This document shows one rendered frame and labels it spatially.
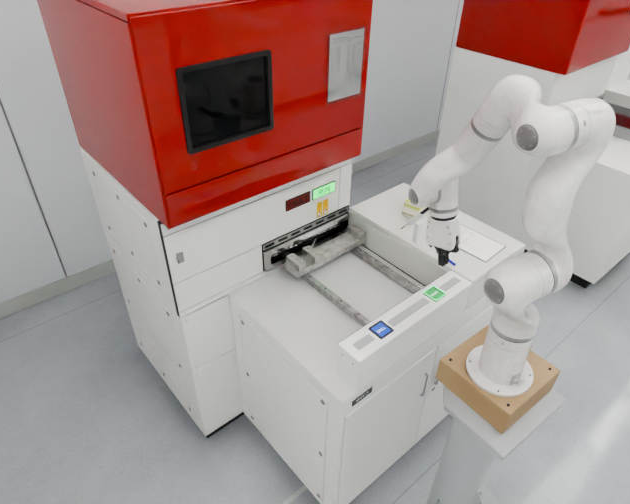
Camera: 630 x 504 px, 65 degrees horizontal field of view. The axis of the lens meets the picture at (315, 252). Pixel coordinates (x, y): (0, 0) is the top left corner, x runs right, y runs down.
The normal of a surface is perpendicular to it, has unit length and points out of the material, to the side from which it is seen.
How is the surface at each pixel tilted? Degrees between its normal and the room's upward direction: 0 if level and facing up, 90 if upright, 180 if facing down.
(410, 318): 0
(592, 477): 0
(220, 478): 0
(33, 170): 90
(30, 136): 90
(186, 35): 90
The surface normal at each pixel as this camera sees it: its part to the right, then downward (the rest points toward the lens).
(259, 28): 0.65, 0.47
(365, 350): 0.02, -0.79
